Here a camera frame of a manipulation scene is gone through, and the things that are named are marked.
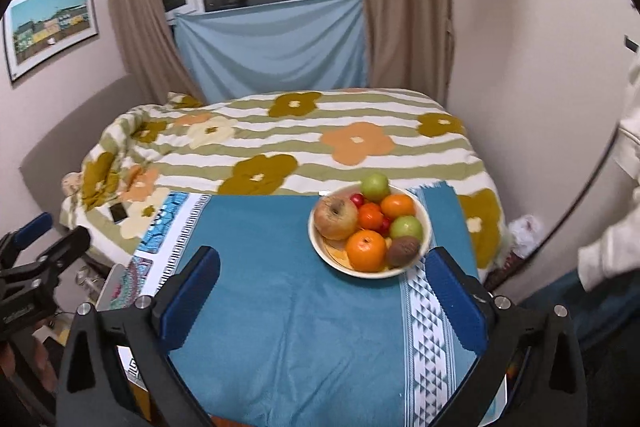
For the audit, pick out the small red fruit in bowl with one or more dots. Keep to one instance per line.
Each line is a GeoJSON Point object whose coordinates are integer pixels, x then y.
{"type": "Point", "coordinates": [357, 199]}

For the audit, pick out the small tangerine in bowl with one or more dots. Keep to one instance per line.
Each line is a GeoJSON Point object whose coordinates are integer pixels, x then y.
{"type": "Point", "coordinates": [370, 216]}

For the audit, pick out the floral striped duvet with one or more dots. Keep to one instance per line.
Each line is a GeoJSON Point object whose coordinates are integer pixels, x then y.
{"type": "Point", "coordinates": [285, 143]}

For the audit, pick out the cream fruit bowl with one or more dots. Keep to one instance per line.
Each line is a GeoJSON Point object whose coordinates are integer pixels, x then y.
{"type": "Point", "coordinates": [334, 254]}

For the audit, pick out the light blue hanging cloth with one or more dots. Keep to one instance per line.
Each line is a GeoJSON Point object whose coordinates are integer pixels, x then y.
{"type": "Point", "coordinates": [295, 45]}

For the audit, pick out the green apple in bowl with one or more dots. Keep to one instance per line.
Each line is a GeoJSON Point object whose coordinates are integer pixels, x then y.
{"type": "Point", "coordinates": [407, 226]}

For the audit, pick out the orange at bowl back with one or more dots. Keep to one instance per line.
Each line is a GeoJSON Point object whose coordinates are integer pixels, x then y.
{"type": "Point", "coordinates": [395, 206]}

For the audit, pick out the green apple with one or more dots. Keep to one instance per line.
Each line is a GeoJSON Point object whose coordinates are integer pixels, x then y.
{"type": "Point", "coordinates": [375, 187]}
{"type": "Point", "coordinates": [407, 226]}

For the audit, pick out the large orange front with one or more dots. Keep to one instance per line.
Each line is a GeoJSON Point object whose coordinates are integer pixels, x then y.
{"type": "Point", "coordinates": [366, 251]}

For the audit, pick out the white sleeve forearm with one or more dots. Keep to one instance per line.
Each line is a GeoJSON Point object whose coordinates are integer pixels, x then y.
{"type": "Point", "coordinates": [617, 250]}

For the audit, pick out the person's left hand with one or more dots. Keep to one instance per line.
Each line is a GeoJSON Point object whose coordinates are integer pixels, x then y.
{"type": "Point", "coordinates": [28, 356]}

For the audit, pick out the brown kiwi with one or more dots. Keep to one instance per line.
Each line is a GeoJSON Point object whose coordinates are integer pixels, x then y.
{"type": "Point", "coordinates": [402, 251]}

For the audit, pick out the black phone on bed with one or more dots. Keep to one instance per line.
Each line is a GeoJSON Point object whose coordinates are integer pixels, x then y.
{"type": "Point", "coordinates": [118, 212]}

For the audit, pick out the framed town picture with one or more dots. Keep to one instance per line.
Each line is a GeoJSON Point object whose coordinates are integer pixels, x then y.
{"type": "Point", "coordinates": [34, 31]}

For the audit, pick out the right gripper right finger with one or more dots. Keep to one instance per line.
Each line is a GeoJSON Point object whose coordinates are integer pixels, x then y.
{"type": "Point", "coordinates": [535, 354]}

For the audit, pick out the blue patterned tablecloth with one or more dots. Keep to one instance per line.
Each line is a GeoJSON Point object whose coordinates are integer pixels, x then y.
{"type": "Point", "coordinates": [285, 340]}

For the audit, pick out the left beige curtain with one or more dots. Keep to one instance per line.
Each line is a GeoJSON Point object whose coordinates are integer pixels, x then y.
{"type": "Point", "coordinates": [148, 49]}

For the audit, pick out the white crumpled bag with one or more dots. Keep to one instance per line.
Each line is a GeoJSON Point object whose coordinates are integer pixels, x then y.
{"type": "Point", "coordinates": [526, 234]}

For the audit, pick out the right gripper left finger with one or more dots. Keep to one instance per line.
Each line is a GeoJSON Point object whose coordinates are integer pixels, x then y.
{"type": "Point", "coordinates": [93, 389]}

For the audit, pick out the large red-yellow apple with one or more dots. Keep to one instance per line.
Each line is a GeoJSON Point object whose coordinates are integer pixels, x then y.
{"type": "Point", "coordinates": [335, 217]}

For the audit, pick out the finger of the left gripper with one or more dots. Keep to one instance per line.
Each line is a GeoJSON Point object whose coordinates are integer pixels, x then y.
{"type": "Point", "coordinates": [13, 243]}
{"type": "Point", "coordinates": [56, 259]}

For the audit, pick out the small red fruit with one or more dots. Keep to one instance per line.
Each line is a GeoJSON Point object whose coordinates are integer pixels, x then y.
{"type": "Point", "coordinates": [357, 199]}
{"type": "Point", "coordinates": [384, 229]}

